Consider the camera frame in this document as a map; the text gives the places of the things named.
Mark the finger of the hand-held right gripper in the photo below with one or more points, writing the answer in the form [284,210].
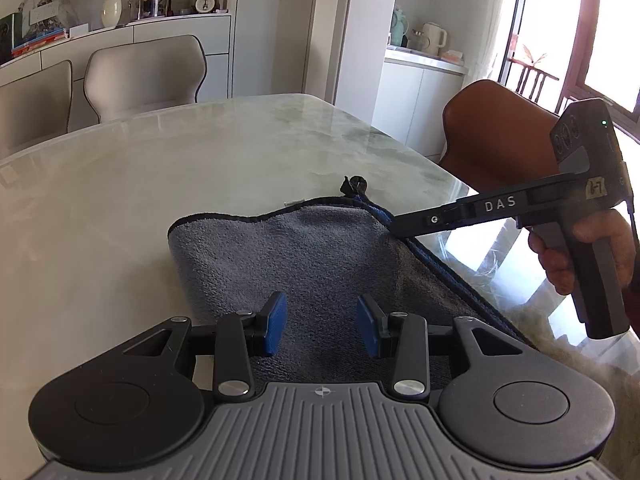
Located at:
[480,207]

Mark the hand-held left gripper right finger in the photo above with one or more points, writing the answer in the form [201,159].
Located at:
[367,327]

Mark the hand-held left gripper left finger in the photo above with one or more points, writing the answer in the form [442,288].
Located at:
[277,322]

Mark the blue and grey towel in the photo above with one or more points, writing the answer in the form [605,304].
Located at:
[310,250]

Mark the person's right hand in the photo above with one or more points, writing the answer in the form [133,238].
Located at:
[625,250]

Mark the brown leather chair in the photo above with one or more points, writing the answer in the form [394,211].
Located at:
[495,135]

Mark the wooden balcony railing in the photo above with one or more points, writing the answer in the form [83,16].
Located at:
[532,77]

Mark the white counter cabinet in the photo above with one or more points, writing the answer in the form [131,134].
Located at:
[410,100]

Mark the tissue box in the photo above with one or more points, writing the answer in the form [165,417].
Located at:
[452,56]

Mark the white kettle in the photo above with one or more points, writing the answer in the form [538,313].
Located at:
[434,40]

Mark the small glass jar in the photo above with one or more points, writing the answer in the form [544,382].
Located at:
[417,41]

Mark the green thermos jug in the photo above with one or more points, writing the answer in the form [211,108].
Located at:
[401,27]

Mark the white sideboard cabinet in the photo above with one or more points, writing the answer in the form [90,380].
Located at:
[217,55]

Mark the grey upholstered chair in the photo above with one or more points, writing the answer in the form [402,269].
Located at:
[145,75]
[30,105]

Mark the small alarm clock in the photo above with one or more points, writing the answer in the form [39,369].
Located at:
[205,3]

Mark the clear display case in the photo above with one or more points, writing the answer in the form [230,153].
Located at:
[150,0]

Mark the white card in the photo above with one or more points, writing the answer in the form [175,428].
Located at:
[78,31]

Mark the white vase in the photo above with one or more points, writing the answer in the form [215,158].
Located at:
[112,7]

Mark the stack of books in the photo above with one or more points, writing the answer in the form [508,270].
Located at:
[40,42]

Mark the grey rock ornament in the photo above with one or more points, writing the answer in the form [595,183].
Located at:
[47,17]

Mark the dark green box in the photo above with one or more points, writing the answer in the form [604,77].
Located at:
[10,35]

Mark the dark window frame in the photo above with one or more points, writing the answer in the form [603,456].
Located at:
[579,60]

